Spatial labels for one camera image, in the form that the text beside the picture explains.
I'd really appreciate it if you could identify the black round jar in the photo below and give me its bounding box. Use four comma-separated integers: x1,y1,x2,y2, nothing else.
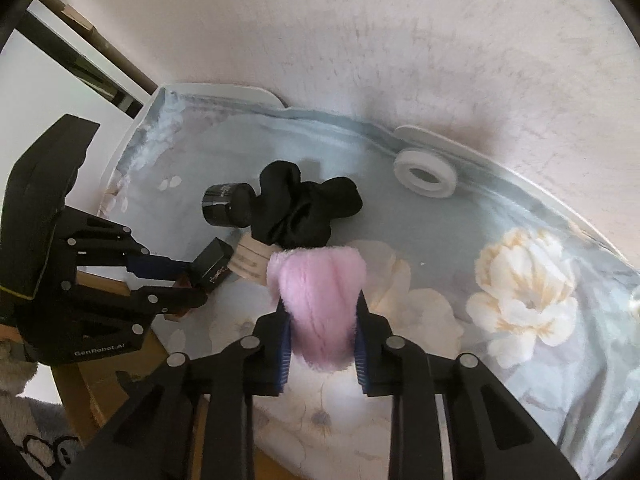
202,183,256,229

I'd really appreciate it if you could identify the beige wooden spool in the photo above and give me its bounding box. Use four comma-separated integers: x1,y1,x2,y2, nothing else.
228,233,280,286

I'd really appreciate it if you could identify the black scrunchie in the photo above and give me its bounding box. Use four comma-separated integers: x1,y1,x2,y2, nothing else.
227,160,363,250

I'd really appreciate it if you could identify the pink fluffy pompom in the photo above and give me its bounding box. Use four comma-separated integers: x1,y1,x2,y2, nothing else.
267,246,367,373

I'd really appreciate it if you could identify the white tape ring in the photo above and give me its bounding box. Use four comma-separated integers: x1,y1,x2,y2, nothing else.
391,148,459,198

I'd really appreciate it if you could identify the red lipstick tube black cap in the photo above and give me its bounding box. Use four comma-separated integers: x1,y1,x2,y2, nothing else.
190,237,233,294

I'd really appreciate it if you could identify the cardboard box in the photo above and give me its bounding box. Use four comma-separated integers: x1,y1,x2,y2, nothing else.
1,271,300,479

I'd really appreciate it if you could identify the blue plush rug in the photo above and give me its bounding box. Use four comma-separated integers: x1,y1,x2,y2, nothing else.
0,341,84,480

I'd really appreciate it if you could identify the light blue floral cloth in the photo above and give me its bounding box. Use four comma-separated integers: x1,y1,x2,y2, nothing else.
101,89,639,479

